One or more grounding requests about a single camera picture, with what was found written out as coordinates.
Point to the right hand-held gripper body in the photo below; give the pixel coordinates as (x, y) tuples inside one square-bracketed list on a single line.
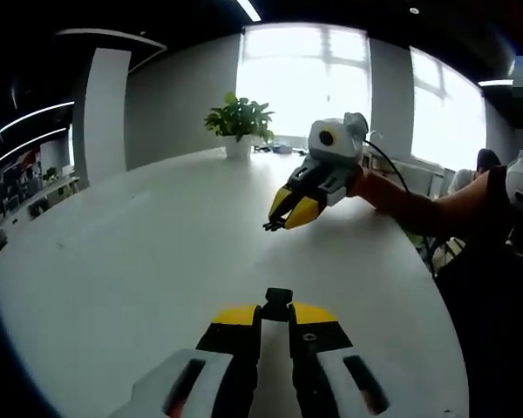
[(335, 139)]

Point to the black plastic buckle socket part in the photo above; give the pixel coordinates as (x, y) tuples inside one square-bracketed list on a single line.
[(278, 300)]

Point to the straight ceiling light strip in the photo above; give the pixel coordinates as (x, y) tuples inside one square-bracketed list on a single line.
[(35, 114), (26, 148)]

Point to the row of white office desks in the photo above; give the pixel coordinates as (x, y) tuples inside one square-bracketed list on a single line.
[(48, 196)]

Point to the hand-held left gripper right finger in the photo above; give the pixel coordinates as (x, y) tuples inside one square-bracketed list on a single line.
[(327, 374)]

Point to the white plant pot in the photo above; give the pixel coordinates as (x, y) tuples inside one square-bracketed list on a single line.
[(238, 148)]

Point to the small blue box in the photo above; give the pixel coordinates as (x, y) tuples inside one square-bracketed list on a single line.
[(282, 148)]

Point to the black plastic buckle pronged part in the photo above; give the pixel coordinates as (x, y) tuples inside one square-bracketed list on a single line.
[(274, 225)]

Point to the green leafy plant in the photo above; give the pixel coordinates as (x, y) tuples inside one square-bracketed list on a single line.
[(239, 115)]

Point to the long bright ceiling light strip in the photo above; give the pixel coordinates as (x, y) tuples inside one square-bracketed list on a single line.
[(248, 8)]

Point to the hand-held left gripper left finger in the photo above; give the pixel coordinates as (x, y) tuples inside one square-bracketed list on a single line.
[(187, 383)]

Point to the person's right hand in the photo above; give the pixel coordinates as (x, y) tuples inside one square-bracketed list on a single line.
[(370, 189)]

